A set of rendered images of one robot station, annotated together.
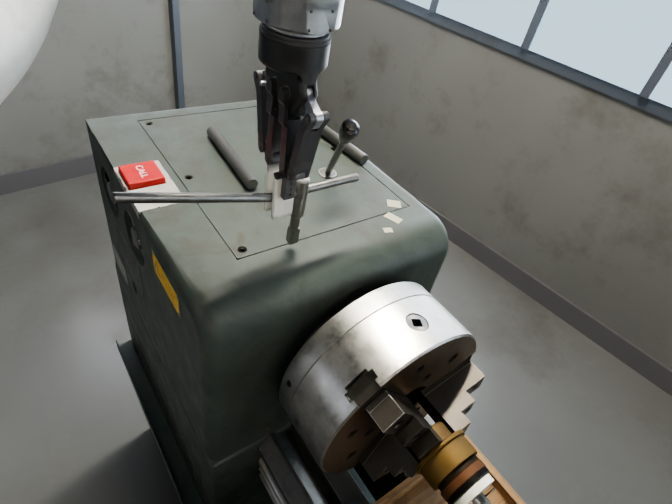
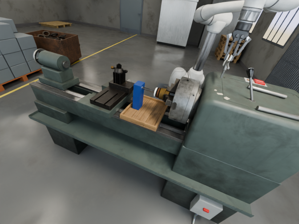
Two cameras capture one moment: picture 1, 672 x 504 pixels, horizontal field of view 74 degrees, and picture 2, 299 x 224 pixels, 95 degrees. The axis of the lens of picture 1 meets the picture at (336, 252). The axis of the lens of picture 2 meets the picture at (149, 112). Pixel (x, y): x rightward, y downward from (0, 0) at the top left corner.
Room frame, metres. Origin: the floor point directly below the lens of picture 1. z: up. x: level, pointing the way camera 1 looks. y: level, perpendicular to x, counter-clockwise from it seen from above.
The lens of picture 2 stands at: (1.05, -0.74, 1.59)
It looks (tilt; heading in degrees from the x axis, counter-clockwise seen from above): 38 degrees down; 149
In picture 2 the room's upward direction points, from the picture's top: 9 degrees clockwise
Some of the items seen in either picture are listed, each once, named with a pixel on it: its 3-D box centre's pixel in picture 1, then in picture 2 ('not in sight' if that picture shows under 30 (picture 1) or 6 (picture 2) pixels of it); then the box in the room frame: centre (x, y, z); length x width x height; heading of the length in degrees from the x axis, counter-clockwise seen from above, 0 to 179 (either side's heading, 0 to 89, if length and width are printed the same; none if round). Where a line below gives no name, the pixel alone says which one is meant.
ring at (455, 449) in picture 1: (447, 460); (162, 94); (0.33, -0.23, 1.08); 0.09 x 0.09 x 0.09; 43
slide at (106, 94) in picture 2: not in sight; (115, 92); (0.01, -0.50, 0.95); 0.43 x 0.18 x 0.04; 133
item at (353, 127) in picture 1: (347, 133); (249, 72); (0.68, 0.02, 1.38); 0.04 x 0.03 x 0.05; 43
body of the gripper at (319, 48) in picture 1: (291, 70); (240, 31); (0.49, 0.09, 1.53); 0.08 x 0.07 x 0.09; 43
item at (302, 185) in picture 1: (296, 211); (224, 69); (0.51, 0.07, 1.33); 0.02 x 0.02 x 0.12
